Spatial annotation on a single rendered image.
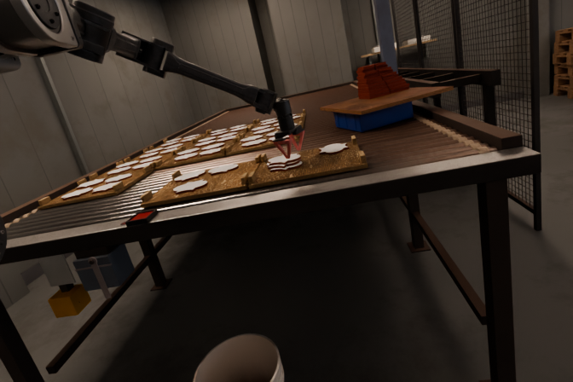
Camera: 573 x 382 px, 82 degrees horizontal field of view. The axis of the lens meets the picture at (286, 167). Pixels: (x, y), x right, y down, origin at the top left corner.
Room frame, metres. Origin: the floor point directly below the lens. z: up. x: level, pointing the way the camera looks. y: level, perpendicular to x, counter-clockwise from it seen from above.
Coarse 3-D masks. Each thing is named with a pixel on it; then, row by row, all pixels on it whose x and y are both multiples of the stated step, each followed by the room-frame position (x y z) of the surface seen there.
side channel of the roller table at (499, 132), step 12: (420, 108) 1.72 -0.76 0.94; (432, 108) 1.61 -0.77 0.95; (444, 120) 1.39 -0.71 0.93; (456, 120) 1.27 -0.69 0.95; (468, 120) 1.23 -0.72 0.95; (468, 132) 1.16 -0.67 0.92; (480, 132) 1.07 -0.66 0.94; (492, 132) 1.01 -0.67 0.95; (504, 132) 0.98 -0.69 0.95; (492, 144) 0.99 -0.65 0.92; (504, 144) 0.93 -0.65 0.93; (516, 144) 0.93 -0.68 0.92
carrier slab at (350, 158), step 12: (348, 144) 1.34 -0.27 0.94; (276, 156) 1.43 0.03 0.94; (312, 156) 1.29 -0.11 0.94; (324, 156) 1.24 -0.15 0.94; (336, 156) 1.20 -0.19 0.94; (348, 156) 1.17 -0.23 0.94; (264, 168) 1.27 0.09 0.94; (300, 168) 1.16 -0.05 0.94; (312, 168) 1.12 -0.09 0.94; (324, 168) 1.09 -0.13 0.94; (336, 168) 1.06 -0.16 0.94; (348, 168) 1.05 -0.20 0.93; (360, 168) 1.04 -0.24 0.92; (264, 180) 1.11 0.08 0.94; (276, 180) 1.08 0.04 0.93; (288, 180) 1.08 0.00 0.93
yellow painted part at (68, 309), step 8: (64, 288) 1.09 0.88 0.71; (72, 288) 1.10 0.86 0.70; (80, 288) 1.11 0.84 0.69; (56, 296) 1.08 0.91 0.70; (64, 296) 1.06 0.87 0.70; (72, 296) 1.07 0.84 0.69; (80, 296) 1.09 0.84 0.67; (88, 296) 1.12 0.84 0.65; (56, 304) 1.06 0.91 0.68; (64, 304) 1.06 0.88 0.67; (72, 304) 1.05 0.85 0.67; (80, 304) 1.08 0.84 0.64; (56, 312) 1.06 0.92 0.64; (64, 312) 1.06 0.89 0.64; (72, 312) 1.05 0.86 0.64
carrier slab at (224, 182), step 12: (240, 168) 1.36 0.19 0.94; (252, 168) 1.32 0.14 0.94; (192, 180) 1.35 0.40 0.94; (204, 180) 1.30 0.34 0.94; (216, 180) 1.26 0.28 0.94; (228, 180) 1.22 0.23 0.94; (156, 192) 1.29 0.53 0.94; (168, 192) 1.25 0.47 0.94; (192, 192) 1.17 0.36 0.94; (204, 192) 1.14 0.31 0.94; (216, 192) 1.12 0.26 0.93; (228, 192) 1.11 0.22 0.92; (144, 204) 1.17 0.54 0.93; (156, 204) 1.16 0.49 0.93
